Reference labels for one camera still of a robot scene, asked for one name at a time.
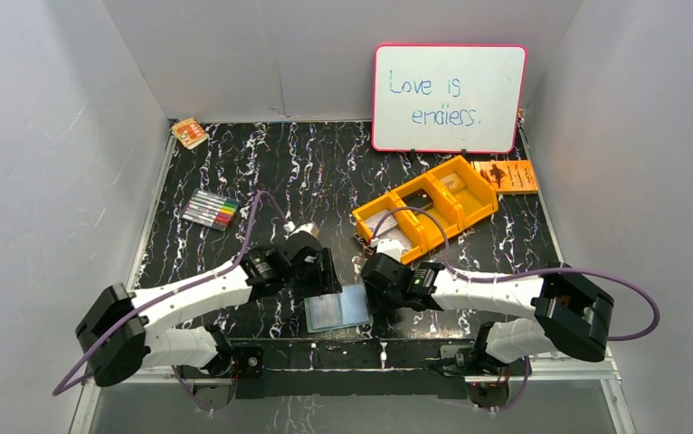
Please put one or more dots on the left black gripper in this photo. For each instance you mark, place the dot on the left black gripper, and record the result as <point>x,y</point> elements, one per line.
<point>327,278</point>

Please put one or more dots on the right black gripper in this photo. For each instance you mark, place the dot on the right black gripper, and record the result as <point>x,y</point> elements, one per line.
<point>376,302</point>

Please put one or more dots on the green card holder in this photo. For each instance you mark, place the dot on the green card holder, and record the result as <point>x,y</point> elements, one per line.
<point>340,310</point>

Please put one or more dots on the white cards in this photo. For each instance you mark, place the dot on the white cards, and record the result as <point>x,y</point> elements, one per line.
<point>389,230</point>

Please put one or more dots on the orange divided bin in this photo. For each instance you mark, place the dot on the orange divided bin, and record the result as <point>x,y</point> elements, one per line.
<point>424,212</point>

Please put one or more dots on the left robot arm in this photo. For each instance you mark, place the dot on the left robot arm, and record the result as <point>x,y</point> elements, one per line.
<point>124,331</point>

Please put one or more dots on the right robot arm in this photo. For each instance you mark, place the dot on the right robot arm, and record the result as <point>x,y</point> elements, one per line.
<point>550,310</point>

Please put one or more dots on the beige card in bin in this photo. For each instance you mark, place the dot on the beige card in bin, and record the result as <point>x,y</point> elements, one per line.
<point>453,183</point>

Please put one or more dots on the small orange card box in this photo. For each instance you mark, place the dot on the small orange card box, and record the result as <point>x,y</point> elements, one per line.
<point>189,133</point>

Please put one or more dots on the small black box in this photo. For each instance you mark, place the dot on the small black box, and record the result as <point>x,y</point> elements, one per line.
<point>419,200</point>

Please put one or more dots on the marker pen set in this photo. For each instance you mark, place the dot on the marker pen set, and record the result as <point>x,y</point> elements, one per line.
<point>210,210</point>

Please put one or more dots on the orange book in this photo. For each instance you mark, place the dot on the orange book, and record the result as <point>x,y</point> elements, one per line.
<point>508,176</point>

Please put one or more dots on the pink framed whiteboard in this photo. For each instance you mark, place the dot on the pink framed whiteboard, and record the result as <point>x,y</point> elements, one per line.
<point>447,98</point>

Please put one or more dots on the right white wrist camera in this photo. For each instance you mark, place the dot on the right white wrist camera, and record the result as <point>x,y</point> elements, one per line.
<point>389,247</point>

